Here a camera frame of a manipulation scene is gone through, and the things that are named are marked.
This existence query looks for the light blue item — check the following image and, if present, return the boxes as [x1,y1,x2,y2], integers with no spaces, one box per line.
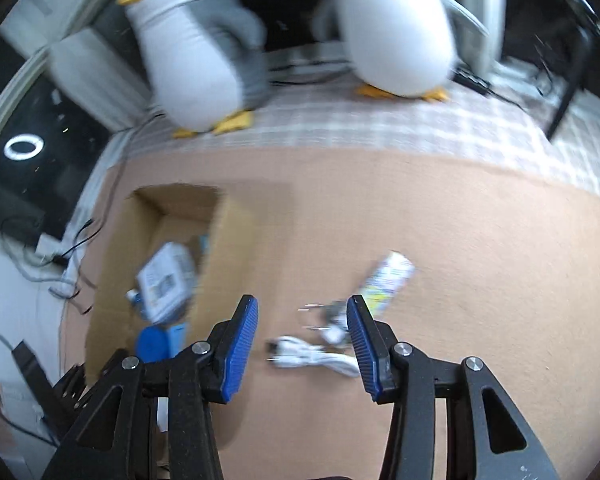
[167,323,189,354]

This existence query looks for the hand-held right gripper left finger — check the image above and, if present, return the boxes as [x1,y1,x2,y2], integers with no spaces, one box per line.
[40,295,259,480]

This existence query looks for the large penguin plush toy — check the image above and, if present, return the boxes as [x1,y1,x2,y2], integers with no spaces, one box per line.
[314,0,486,103]

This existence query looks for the white window frame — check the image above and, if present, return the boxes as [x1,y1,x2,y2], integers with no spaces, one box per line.
[0,0,148,128]

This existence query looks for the brown cork mat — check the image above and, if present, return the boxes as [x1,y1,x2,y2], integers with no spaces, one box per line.
[60,145,600,480]

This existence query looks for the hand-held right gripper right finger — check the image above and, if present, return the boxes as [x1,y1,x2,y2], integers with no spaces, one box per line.
[346,295,561,480]

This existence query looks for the white cable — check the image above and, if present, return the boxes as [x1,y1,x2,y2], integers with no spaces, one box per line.
[266,336,362,380]

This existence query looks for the white plug adapter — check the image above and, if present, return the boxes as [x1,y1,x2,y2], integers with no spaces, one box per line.
[300,300,354,347]

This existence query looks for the blue round case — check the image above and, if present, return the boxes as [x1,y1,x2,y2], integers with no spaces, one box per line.
[135,326,174,362]

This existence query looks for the white printed tube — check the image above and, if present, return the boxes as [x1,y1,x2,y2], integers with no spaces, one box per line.
[360,251,416,319]

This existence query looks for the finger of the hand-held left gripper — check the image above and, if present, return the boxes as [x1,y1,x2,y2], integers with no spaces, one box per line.
[55,350,126,421]

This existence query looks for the white power strip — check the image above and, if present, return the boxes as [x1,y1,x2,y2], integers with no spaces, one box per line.
[34,232,67,262]

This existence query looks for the small penguin plush toy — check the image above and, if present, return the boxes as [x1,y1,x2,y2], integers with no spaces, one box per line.
[117,0,272,140]

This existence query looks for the checked cloth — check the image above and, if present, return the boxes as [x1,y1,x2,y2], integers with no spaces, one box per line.
[105,42,600,201]

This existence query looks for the cardboard box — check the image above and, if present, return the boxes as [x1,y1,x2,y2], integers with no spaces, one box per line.
[84,185,257,466]

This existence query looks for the small blue white items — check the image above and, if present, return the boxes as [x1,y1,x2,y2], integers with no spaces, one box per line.
[136,242,197,324]

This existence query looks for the black stand leg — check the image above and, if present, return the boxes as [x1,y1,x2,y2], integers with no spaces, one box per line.
[545,0,600,142]

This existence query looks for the black cable with plug end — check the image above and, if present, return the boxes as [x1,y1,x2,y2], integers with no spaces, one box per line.
[50,217,103,316]

